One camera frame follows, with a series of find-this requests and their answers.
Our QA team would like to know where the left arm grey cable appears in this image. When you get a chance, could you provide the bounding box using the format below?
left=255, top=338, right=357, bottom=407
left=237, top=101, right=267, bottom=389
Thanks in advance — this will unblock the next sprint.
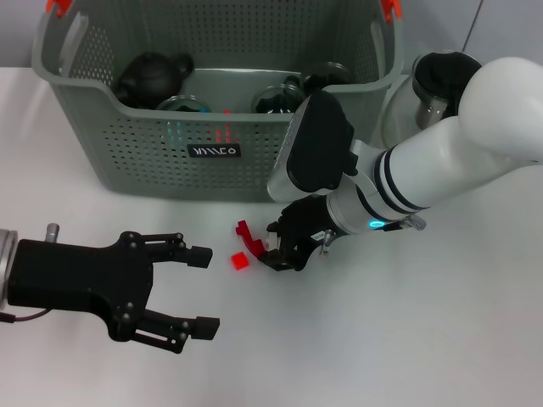
left=0, top=308, right=53, bottom=324

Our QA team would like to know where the glass carafe with black lid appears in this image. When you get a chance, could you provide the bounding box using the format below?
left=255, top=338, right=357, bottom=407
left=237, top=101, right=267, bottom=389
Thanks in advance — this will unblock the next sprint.
left=380, top=50, right=484, bottom=144

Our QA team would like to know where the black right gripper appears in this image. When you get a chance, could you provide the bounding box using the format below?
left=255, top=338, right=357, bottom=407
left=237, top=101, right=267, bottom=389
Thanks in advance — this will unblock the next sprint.
left=257, top=193, right=341, bottom=273

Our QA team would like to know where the black right wrist camera housing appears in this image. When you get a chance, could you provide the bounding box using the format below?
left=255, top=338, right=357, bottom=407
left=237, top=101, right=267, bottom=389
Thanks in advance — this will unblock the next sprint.
left=266, top=90, right=361, bottom=204

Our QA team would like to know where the thin dark background cable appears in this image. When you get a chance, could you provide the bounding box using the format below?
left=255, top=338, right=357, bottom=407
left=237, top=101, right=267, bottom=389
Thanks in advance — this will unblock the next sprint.
left=462, top=0, right=484, bottom=51

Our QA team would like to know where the dark red toy block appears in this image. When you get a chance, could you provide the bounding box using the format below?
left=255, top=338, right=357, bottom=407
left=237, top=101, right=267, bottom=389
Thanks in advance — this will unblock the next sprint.
left=235, top=219, right=266, bottom=259

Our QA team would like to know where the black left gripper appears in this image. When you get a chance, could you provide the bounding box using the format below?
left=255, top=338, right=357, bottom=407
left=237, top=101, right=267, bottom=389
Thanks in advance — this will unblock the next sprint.
left=7, top=230, right=221, bottom=356

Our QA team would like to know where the grey perforated storage basket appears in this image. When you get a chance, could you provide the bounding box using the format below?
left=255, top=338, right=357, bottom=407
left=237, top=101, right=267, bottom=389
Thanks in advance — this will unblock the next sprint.
left=31, top=0, right=404, bottom=204

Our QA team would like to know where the black teapot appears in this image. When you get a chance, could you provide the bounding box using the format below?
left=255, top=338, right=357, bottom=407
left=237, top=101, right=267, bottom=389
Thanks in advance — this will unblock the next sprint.
left=115, top=50, right=195, bottom=108

